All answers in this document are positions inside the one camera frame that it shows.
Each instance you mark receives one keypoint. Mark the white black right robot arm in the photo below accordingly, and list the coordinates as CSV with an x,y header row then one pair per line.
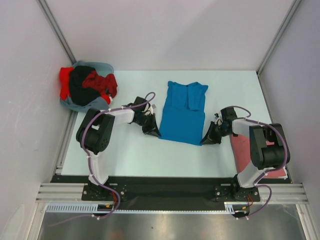
x,y
268,146

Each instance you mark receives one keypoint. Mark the white slotted cable duct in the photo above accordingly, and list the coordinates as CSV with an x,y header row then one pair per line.
x,y
95,208

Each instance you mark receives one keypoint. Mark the aluminium corner post left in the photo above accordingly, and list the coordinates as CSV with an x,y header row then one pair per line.
x,y
44,6

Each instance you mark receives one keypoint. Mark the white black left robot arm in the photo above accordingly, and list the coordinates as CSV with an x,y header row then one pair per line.
x,y
94,135

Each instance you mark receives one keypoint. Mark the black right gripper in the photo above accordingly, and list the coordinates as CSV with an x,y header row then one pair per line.
x,y
210,138

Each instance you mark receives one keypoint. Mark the aluminium corner post right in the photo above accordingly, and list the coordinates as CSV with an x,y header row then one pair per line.
x,y
279,34

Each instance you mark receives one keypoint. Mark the bright red t-shirt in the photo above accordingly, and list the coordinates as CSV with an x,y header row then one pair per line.
x,y
64,77

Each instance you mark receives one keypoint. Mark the grey t-shirt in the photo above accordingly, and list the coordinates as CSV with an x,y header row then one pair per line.
x,y
99,103

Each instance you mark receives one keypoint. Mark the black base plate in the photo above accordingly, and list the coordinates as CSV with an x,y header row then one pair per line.
x,y
163,193

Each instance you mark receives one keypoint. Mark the blue t-shirt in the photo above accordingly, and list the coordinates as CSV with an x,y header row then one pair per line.
x,y
183,114

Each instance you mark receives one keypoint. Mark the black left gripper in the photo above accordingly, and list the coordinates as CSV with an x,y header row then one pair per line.
x,y
151,129

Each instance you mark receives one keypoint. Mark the black t-shirt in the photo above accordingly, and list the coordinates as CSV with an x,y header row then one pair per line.
x,y
80,95

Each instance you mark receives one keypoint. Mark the folded pink t-shirt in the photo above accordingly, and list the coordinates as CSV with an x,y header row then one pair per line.
x,y
241,149

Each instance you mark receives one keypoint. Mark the aluminium front rail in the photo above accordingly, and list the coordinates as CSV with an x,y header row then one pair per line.
x,y
285,194

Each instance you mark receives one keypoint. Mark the dark red t-shirt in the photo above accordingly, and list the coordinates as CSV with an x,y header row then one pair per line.
x,y
105,85

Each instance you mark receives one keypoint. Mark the aluminium corner post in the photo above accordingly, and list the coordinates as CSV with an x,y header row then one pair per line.
x,y
44,6
279,34

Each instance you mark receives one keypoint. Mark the grey plastic basket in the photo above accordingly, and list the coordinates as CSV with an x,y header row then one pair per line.
x,y
103,69

